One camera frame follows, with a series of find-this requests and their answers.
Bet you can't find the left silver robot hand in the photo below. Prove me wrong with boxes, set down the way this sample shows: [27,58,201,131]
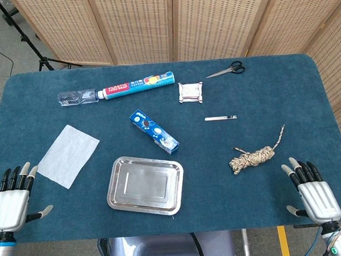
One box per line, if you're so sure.
[0,160,56,234]

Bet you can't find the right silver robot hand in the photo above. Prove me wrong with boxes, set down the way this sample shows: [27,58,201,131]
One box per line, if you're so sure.
[280,153,341,226]

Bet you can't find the white cloth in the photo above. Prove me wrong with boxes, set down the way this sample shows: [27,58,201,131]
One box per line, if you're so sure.
[33,122,104,192]

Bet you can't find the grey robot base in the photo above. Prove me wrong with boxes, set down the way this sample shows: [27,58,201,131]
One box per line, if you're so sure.
[107,229,236,256]

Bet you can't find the rectangular metal tray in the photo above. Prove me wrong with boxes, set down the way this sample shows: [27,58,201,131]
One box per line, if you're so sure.
[103,152,187,220]

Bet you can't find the blue table cloth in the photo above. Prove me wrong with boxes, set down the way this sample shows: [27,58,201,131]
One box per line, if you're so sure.
[0,50,341,247]

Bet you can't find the metal table leg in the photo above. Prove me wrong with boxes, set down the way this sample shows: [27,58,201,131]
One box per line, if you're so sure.
[241,228,252,256]

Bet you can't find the small white pen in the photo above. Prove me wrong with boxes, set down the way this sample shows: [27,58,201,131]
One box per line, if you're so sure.
[204,115,238,122]

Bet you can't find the clear plastic bottle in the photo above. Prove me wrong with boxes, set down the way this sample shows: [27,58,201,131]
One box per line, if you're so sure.
[57,87,105,108]

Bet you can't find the black tripod stand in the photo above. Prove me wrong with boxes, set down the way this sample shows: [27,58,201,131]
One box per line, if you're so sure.
[0,0,82,75]

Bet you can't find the blue cookie box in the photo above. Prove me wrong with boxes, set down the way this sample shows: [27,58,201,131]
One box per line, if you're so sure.
[128,106,181,158]

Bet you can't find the plastic food wrap box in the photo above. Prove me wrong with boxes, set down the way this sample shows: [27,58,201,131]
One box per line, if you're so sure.
[101,70,176,101]

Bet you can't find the wicker folding screen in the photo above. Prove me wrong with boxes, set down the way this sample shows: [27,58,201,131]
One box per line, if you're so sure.
[9,0,341,256]

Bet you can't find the beige braided rope bundle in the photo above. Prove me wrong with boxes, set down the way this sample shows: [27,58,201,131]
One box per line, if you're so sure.
[226,123,289,176]

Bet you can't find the thick black base cable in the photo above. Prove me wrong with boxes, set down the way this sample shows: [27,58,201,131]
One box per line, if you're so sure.
[190,232,205,256]

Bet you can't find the black handled scissors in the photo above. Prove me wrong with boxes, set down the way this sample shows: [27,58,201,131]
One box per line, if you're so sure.
[204,60,246,79]

